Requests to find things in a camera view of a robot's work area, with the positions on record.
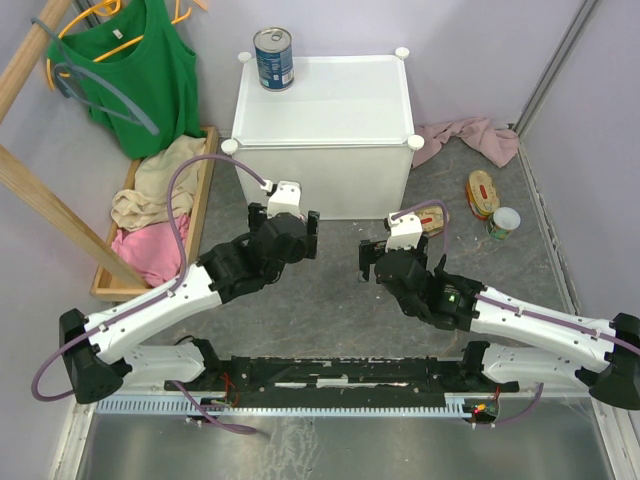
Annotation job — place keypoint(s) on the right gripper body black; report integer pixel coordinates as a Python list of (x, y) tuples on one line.
[(412, 253)]

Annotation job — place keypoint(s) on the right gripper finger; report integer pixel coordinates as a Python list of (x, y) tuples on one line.
[(369, 252), (422, 246)]

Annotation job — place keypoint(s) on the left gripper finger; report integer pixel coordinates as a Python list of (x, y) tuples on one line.
[(312, 234), (257, 216)]

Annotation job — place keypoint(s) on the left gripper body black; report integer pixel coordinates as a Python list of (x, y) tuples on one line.
[(302, 249)]

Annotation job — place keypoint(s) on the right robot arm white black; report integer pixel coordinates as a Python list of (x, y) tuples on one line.
[(600, 354)]

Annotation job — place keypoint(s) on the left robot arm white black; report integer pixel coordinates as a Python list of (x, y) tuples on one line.
[(99, 348)]

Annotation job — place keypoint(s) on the white cube cabinet counter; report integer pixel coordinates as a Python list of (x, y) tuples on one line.
[(343, 130)]

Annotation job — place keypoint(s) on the oval gold tin near cabinet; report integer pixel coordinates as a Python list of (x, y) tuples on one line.
[(433, 220)]

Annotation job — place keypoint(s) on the oval gold tin right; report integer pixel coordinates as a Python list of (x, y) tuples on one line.
[(481, 194)]

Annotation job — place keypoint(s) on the green can white lid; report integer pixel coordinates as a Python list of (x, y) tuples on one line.
[(502, 223)]

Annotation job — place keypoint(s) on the pink cloth in tray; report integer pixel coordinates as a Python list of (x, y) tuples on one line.
[(151, 251)]

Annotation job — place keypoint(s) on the beige cloth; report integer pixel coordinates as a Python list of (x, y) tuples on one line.
[(146, 202)]

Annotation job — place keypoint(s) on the mauve cloth on floor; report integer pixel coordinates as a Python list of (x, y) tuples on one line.
[(499, 146)]

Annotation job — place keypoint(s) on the wooden tray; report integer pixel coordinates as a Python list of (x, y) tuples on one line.
[(105, 286)]

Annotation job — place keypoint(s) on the green tank top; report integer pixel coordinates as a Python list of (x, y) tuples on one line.
[(159, 76)]

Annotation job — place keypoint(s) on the wooden rack pole lower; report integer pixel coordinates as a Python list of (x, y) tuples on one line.
[(29, 188)]

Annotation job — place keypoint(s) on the wooden rack pole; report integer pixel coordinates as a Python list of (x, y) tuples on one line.
[(29, 188), (29, 52)]

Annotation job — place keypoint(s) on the orange clothes hanger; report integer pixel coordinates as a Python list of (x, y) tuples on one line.
[(105, 30)]

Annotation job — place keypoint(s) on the wooden rack pole upper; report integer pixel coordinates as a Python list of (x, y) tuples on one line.
[(29, 52)]

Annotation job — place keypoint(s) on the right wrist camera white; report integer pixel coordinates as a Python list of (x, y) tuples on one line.
[(405, 232)]

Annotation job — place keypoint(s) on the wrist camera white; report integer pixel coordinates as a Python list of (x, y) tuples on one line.
[(283, 197), (405, 232)]

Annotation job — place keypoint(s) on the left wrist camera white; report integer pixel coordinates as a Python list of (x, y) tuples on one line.
[(283, 197)]

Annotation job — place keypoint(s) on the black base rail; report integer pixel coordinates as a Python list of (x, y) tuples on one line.
[(345, 382)]

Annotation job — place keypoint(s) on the white cable duct comb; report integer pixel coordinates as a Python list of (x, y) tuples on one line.
[(179, 405)]

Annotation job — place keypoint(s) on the aluminium floor rail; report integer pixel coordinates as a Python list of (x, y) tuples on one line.
[(158, 369)]

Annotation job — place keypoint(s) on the aluminium frame post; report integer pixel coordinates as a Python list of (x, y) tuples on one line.
[(570, 39)]

